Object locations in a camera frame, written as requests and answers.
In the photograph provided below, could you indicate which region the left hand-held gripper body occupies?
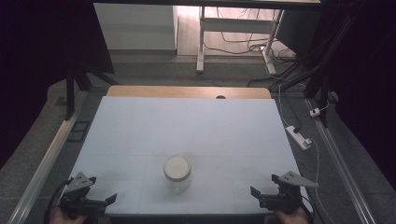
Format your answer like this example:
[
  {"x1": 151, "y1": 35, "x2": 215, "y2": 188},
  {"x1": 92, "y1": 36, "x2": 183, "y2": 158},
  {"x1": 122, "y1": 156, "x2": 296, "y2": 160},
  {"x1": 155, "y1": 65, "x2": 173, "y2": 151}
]
[{"x1": 59, "y1": 172, "x2": 108, "y2": 217}]

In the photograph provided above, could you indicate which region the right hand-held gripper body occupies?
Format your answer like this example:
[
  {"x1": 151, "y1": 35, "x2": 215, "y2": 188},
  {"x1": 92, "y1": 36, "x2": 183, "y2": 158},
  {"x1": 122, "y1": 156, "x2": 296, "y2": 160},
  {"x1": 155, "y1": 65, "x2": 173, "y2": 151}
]
[{"x1": 259, "y1": 170, "x2": 319, "y2": 216}]

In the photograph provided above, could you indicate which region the clear glass jar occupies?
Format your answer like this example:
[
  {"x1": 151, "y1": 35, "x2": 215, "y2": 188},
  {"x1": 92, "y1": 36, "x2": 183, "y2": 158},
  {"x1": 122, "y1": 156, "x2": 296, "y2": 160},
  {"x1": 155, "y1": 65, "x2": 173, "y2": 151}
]
[{"x1": 163, "y1": 154, "x2": 192, "y2": 194}]

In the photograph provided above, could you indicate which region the round white jar lid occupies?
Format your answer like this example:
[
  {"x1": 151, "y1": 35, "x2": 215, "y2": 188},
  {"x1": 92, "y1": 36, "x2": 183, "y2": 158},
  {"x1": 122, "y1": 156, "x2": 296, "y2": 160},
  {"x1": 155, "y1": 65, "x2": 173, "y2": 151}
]
[{"x1": 163, "y1": 154, "x2": 192, "y2": 181}]

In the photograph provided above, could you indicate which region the person's right hand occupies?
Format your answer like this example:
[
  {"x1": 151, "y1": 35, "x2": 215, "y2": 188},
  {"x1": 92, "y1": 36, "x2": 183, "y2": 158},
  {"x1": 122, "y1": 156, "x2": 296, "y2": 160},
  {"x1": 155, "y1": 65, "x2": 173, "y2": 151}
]
[{"x1": 274, "y1": 207, "x2": 311, "y2": 224}]

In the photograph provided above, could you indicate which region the person's left hand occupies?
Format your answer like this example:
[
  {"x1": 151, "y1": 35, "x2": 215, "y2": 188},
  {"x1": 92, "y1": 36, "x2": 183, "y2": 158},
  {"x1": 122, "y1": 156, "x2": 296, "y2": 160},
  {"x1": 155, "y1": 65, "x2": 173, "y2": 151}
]
[{"x1": 49, "y1": 206, "x2": 89, "y2": 224}]

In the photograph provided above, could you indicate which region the white power strip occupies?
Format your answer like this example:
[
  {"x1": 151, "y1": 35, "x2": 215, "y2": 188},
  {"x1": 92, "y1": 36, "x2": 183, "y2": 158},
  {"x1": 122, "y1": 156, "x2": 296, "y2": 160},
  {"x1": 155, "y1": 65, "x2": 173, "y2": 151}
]
[{"x1": 285, "y1": 124, "x2": 313, "y2": 151}]

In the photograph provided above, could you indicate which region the black metal stand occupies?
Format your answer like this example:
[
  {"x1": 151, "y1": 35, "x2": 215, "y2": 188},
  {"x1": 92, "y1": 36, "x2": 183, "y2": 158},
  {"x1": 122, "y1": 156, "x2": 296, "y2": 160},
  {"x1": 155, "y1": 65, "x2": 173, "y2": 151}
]
[
  {"x1": 64, "y1": 60, "x2": 120, "y2": 121},
  {"x1": 269, "y1": 13, "x2": 362, "y2": 129}
]

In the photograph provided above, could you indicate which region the white table mat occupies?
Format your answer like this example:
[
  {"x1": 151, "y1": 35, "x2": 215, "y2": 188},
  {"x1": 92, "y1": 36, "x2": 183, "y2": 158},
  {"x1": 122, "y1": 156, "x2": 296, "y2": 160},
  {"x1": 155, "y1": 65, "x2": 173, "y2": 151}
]
[{"x1": 53, "y1": 95, "x2": 314, "y2": 217}]

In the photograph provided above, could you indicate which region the wooden table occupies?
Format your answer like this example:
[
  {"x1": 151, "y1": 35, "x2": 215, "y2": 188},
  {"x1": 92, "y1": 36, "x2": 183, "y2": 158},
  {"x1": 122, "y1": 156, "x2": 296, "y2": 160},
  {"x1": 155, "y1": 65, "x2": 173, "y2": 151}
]
[{"x1": 106, "y1": 85, "x2": 273, "y2": 101}]

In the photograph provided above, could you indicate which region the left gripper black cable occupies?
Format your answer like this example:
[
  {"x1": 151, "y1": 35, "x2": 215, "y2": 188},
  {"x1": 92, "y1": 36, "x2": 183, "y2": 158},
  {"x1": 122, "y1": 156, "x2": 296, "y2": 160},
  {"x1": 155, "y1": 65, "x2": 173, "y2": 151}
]
[{"x1": 43, "y1": 177, "x2": 75, "y2": 224}]

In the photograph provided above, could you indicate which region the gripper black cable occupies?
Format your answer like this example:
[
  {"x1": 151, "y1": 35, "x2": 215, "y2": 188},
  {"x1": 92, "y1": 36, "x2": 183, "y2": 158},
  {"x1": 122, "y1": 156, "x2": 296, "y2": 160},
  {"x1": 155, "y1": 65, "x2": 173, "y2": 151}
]
[
  {"x1": 43, "y1": 177, "x2": 75, "y2": 224},
  {"x1": 299, "y1": 195, "x2": 315, "y2": 224}
]

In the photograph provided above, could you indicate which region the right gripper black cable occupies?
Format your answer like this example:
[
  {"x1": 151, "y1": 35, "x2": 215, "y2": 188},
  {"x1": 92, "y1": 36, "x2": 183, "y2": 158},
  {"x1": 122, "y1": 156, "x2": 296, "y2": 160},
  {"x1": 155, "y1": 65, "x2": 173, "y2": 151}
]
[{"x1": 299, "y1": 195, "x2": 315, "y2": 224}]

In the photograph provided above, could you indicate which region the thin white cable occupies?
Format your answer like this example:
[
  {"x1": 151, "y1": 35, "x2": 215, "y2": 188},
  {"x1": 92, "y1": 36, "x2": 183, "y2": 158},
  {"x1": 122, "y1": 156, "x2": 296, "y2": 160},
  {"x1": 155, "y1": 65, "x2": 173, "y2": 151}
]
[{"x1": 277, "y1": 83, "x2": 336, "y2": 224}]

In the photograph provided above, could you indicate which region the aluminium floor rail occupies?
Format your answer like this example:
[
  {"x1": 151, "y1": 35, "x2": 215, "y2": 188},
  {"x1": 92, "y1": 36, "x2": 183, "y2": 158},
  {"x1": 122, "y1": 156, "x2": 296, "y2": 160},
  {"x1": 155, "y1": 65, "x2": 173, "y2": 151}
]
[
  {"x1": 304, "y1": 97, "x2": 378, "y2": 224},
  {"x1": 7, "y1": 90, "x2": 89, "y2": 224}
]

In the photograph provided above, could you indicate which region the tangle of floor cables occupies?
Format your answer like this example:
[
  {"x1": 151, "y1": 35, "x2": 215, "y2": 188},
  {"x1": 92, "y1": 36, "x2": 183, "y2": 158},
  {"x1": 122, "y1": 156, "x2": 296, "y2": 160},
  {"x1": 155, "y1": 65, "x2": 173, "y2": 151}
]
[{"x1": 204, "y1": 7, "x2": 297, "y2": 64}]

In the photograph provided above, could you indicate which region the white desk frame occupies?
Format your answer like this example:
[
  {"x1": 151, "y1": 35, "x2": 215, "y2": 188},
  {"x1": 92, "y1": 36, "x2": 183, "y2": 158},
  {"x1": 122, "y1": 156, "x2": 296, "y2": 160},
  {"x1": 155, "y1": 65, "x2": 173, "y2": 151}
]
[{"x1": 195, "y1": 5, "x2": 285, "y2": 76}]

